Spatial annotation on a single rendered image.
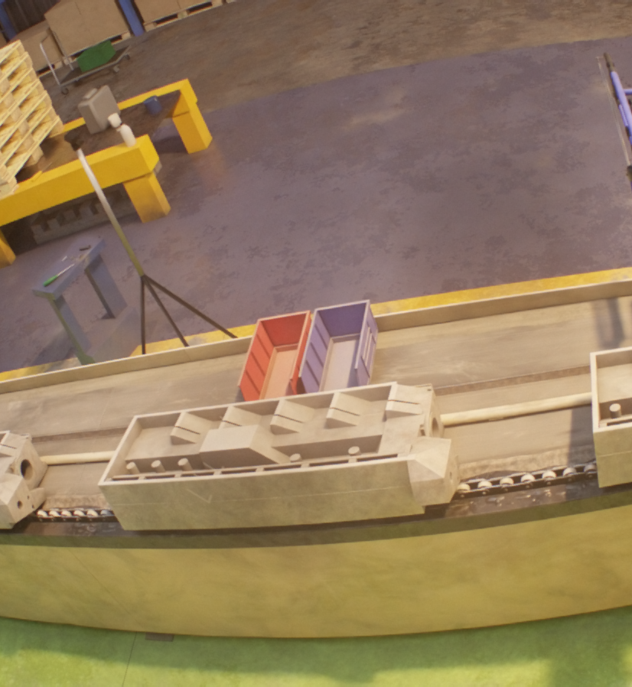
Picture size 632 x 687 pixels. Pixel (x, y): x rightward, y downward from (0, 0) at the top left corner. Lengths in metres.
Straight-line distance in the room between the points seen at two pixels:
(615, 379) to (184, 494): 1.28
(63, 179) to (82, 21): 6.23
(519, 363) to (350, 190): 2.83
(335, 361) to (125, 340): 2.12
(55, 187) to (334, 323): 3.64
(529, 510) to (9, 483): 1.77
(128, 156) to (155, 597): 3.51
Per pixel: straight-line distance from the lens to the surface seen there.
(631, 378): 2.48
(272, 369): 3.18
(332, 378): 3.04
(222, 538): 2.74
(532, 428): 2.65
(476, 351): 2.93
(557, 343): 2.88
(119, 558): 3.07
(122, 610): 3.45
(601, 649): 3.01
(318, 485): 2.45
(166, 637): 3.62
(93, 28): 12.26
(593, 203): 4.81
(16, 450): 3.30
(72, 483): 3.27
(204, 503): 2.63
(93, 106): 6.57
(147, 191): 6.12
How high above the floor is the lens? 2.69
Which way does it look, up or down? 39 degrees down
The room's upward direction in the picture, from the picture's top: 25 degrees counter-clockwise
